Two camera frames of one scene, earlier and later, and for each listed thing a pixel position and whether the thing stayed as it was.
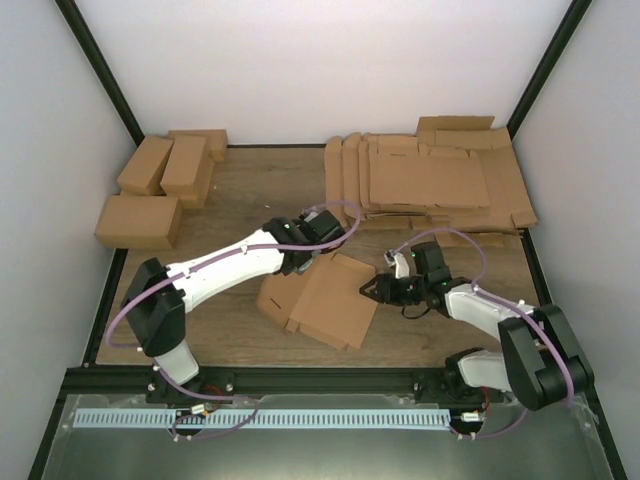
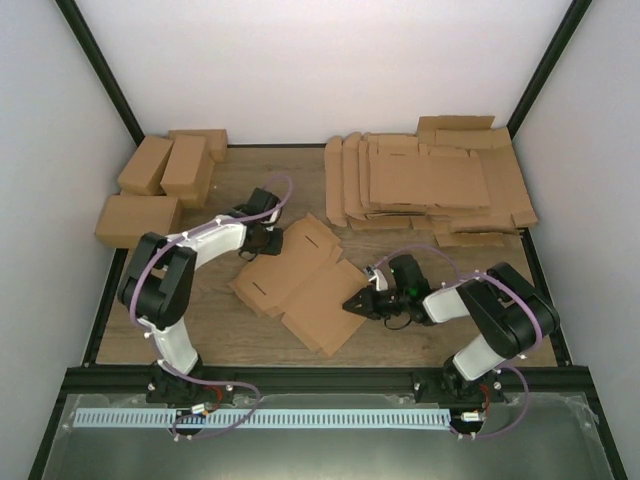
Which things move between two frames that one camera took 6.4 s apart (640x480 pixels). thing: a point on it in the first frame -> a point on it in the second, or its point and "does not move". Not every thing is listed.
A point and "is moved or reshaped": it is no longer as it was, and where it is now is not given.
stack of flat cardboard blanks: [458, 176] does not move
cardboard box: [324, 298] is moved or reshaped
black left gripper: [298, 272] -> [275, 248]
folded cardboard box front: [140, 222] does not move
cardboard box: [217, 141] does not move
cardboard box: [185, 165] does not move
